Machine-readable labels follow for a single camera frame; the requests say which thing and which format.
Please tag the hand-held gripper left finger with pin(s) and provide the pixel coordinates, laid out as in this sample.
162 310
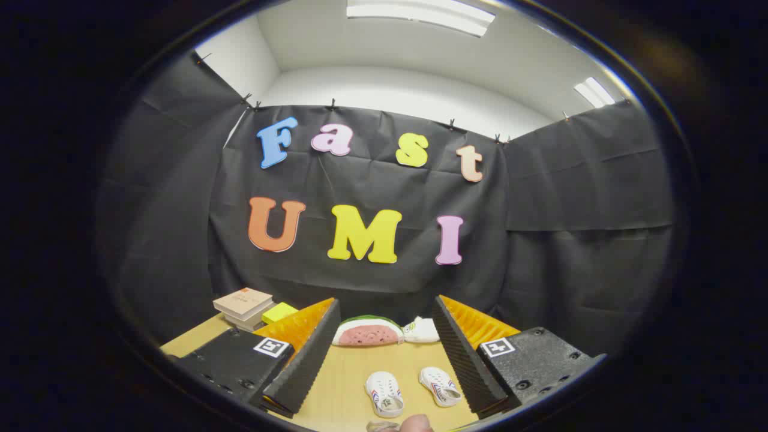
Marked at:
306 360

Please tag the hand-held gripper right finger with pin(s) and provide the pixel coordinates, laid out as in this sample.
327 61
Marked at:
465 360

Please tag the white canvas shoe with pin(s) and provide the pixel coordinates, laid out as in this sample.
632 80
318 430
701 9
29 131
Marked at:
440 386
384 393

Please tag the white plush toy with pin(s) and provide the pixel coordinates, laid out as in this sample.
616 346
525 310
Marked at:
422 330

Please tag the yellow book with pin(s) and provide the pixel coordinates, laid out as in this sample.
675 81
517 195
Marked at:
279 312

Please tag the watermelon slice plush toy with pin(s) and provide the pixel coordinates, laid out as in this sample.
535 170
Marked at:
367 333

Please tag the beige book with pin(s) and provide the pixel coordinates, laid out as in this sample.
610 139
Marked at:
243 302

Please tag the black backdrop cloth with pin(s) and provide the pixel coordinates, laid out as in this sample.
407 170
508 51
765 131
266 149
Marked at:
540 240

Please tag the small ceiling light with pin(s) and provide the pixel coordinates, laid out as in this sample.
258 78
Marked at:
594 93

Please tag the long ceiling light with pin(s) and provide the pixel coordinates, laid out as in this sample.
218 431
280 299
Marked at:
420 15

